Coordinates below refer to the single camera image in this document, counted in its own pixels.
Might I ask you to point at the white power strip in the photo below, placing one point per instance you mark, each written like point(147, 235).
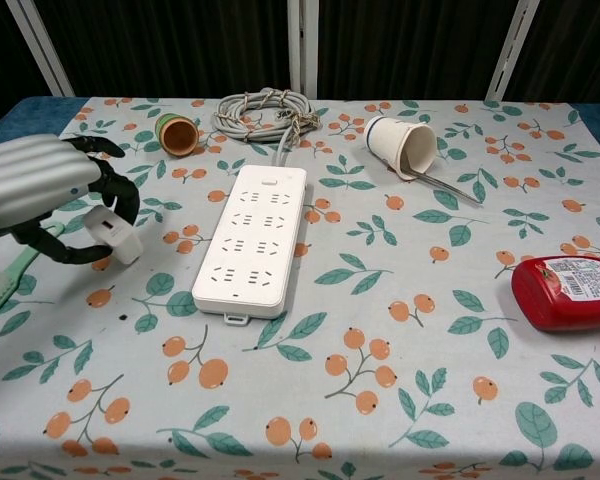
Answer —
point(250, 240)

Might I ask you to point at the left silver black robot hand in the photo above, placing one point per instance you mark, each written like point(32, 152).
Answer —
point(30, 180)

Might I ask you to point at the black pleated curtain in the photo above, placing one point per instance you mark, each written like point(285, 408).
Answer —
point(180, 45)

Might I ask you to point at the light green hairbrush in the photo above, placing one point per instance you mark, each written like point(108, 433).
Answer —
point(0, 285)

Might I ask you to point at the white paper cup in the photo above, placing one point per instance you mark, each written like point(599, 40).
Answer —
point(395, 142)

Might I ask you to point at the floral printed tablecloth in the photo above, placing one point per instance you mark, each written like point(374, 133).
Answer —
point(380, 350)

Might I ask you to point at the small green brown cup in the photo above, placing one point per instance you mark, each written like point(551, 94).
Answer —
point(177, 137)

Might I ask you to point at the white metal frame post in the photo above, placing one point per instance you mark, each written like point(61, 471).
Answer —
point(512, 50)
point(302, 45)
point(42, 50)

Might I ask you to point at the red ketchup bottle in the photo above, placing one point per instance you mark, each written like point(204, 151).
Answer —
point(565, 295)

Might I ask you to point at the white square plug charger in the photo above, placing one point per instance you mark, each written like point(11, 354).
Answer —
point(117, 235)

